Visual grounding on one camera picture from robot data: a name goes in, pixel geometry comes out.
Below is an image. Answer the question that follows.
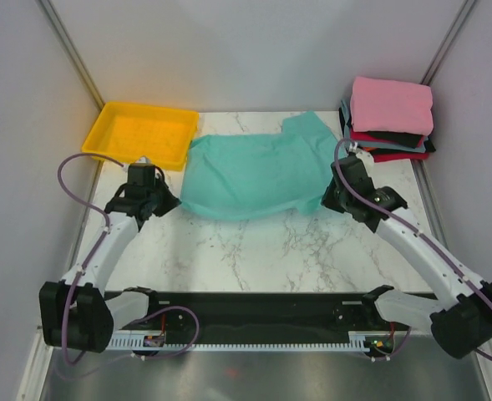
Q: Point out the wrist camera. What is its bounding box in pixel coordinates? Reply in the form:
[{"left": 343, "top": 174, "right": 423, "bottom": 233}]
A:
[
  {"left": 129, "top": 156, "right": 152, "bottom": 168},
  {"left": 347, "top": 144, "right": 375, "bottom": 168}
]

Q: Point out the white slotted cable duct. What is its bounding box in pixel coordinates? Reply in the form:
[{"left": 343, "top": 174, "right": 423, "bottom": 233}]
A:
[{"left": 105, "top": 331, "right": 369, "bottom": 353}]

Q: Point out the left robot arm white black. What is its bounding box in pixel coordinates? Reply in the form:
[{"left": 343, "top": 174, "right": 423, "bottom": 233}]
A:
[{"left": 38, "top": 163, "right": 180, "bottom": 353}]

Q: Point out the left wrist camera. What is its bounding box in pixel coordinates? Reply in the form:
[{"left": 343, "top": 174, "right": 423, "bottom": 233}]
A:
[{"left": 129, "top": 156, "right": 152, "bottom": 168}]

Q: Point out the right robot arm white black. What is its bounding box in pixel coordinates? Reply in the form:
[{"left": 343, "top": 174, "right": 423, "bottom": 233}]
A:
[{"left": 322, "top": 155, "right": 492, "bottom": 362}]

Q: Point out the right aluminium frame post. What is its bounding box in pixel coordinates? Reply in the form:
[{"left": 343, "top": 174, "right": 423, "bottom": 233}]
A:
[{"left": 420, "top": 0, "right": 479, "bottom": 86}]

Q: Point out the aluminium frame post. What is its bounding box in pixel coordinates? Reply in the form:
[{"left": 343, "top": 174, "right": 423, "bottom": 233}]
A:
[
  {"left": 420, "top": 0, "right": 479, "bottom": 86},
  {"left": 36, "top": 0, "right": 104, "bottom": 110}
]

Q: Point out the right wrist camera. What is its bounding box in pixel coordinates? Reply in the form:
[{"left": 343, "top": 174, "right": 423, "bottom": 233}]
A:
[{"left": 347, "top": 144, "right": 375, "bottom": 168}]

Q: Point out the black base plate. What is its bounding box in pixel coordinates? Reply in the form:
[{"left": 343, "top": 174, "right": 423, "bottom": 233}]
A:
[{"left": 121, "top": 291, "right": 406, "bottom": 344}]

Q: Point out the left aluminium frame post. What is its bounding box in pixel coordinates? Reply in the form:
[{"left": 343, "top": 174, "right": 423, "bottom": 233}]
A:
[{"left": 36, "top": 0, "right": 104, "bottom": 110}]

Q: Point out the stack of folded t shirts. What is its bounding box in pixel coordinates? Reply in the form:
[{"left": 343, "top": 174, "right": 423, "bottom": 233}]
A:
[{"left": 338, "top": 99, "right": 436, "bottom": 162}]

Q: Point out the pink folded t shirt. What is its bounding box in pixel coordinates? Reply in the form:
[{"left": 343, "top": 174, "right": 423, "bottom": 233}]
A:
[{"left": 350, "top": 76, "right": 434, "bottom": 136}]

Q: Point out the teal t shirt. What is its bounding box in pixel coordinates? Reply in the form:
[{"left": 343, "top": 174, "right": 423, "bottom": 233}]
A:
[{"left": 180, "top": 111, "right": 337, "bottom": 221}]

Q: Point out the yellow plastic tray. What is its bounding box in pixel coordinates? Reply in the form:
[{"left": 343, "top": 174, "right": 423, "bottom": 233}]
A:
[{"left": 81, "top": 102, "right": 200, "bottom": 171}]

